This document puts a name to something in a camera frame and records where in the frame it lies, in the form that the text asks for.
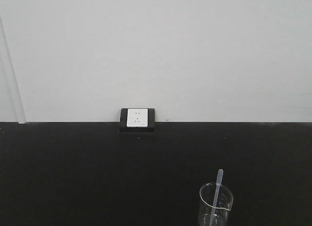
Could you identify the clear plastic pipette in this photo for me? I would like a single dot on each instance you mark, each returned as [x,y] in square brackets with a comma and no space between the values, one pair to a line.
[218,183]

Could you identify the clear glass beaker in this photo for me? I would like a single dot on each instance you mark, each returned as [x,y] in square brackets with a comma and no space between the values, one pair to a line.
[224,205]

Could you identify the white wall power socket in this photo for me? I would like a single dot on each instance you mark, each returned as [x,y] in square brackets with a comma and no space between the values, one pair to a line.
[141,120]

